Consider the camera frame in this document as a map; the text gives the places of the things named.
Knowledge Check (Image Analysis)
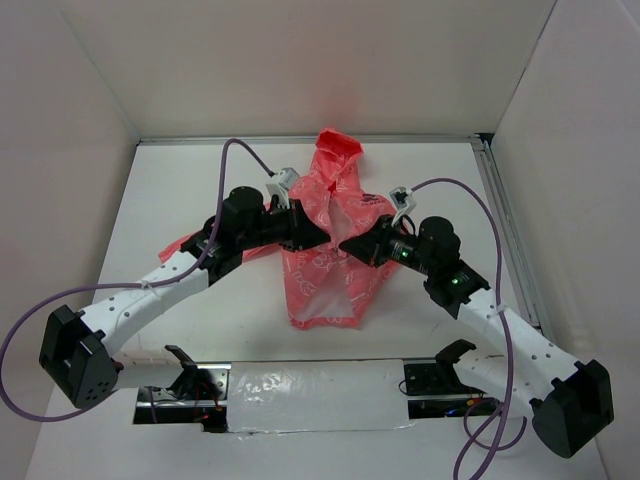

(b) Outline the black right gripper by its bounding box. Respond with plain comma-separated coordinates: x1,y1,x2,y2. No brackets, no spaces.
340,213,436,276

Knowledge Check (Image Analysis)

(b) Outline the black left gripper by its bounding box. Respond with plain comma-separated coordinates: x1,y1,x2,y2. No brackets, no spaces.
238,198,331,253

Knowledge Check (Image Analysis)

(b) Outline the pink hooded kids jacket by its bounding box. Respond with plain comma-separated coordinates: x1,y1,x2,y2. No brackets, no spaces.
158,127,401,332

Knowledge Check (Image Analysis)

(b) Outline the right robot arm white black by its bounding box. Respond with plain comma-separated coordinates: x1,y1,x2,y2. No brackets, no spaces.
340,215,614,458

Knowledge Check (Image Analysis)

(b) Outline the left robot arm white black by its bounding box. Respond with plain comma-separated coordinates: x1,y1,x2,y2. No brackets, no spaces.
39,186,330,409

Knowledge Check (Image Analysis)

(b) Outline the white taped cover panel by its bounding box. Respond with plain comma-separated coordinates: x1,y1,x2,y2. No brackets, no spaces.
226,360,412,433

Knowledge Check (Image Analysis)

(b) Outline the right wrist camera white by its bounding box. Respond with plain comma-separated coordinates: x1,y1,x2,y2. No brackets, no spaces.
389,186,416,211

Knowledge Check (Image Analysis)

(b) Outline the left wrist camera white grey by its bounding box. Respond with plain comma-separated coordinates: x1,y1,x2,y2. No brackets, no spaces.
266,167,300,207

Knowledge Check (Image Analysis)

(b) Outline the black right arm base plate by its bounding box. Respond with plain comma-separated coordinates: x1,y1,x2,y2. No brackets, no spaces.
398,340,497,419

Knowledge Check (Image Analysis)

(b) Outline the aluminium frame rail right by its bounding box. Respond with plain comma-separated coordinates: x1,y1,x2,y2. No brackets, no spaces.
469,133,556,344

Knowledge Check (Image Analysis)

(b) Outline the aluminium frame rail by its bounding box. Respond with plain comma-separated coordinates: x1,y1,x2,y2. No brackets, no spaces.
139,134,483,146
469,133,556,344

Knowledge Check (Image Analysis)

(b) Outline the aluminium frame rail back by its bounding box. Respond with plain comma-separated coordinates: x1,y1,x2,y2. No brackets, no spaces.
139,134,483,146

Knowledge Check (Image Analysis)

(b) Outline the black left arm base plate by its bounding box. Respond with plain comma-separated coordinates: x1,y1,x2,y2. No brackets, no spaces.
133,345,231,433

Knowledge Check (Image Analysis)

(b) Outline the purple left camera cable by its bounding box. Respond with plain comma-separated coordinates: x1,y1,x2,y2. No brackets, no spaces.
0,138,275,424

